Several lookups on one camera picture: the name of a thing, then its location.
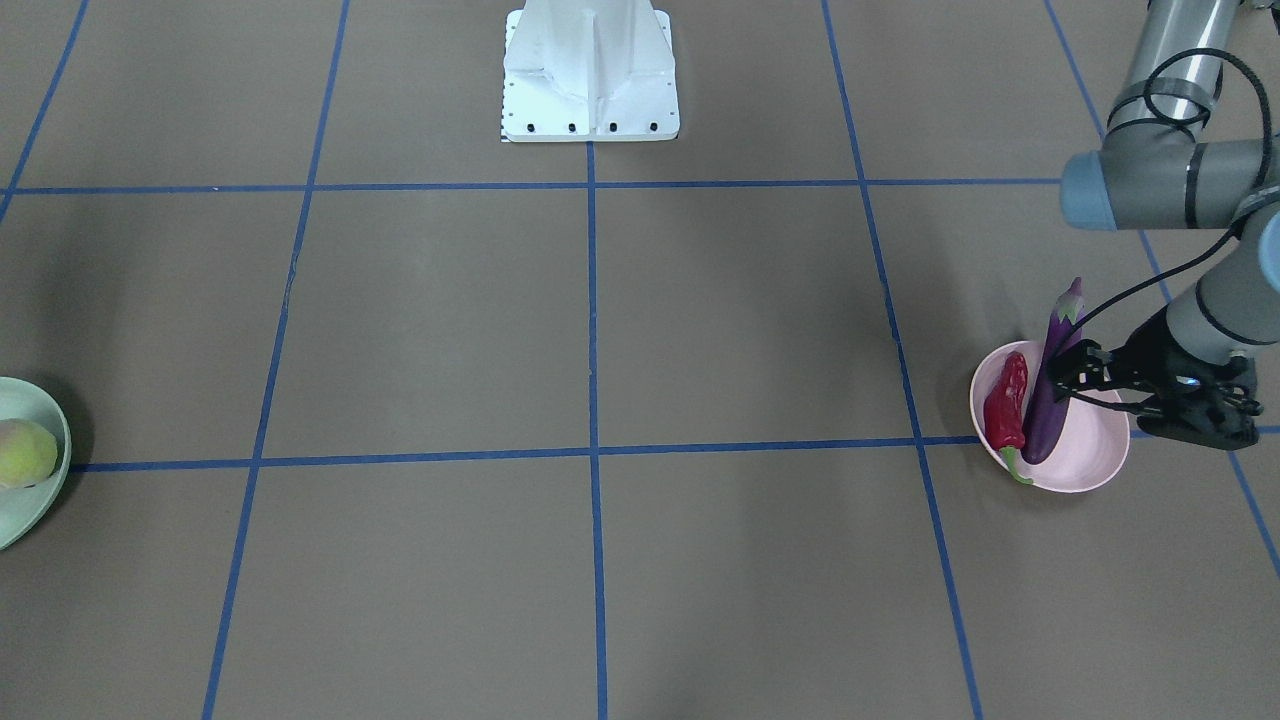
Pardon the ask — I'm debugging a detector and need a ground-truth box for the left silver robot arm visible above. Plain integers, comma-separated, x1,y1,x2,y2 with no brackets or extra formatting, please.
1044,1,1279,451

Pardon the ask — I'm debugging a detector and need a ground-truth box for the brown paper table cover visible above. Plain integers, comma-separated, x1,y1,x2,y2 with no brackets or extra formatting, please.
3,1,1277,719

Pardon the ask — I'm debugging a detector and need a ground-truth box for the white camera stand column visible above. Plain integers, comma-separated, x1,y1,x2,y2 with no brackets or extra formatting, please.
500,1,681,143

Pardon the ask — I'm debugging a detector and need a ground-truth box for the red chili pepper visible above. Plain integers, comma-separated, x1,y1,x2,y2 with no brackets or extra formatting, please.
983,351,1033,486

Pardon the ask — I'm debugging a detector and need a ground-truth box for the purple eggplant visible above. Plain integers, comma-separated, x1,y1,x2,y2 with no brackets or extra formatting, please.
1021,275,1085,465

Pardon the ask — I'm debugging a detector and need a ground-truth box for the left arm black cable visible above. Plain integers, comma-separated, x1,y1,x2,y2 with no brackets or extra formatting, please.
1076,46,1275,331

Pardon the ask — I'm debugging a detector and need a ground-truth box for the green plate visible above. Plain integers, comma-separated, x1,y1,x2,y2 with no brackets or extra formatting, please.
1,377,72,548

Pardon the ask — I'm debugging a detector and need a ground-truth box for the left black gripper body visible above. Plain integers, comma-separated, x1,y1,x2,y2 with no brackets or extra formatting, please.
1110,309,1263,451

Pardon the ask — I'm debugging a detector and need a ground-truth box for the pink plate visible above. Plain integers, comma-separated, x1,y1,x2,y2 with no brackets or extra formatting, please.
968,340,1130,493

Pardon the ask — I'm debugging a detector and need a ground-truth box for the yellow pink peach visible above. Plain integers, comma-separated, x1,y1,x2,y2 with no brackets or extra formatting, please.
1,418,59,489

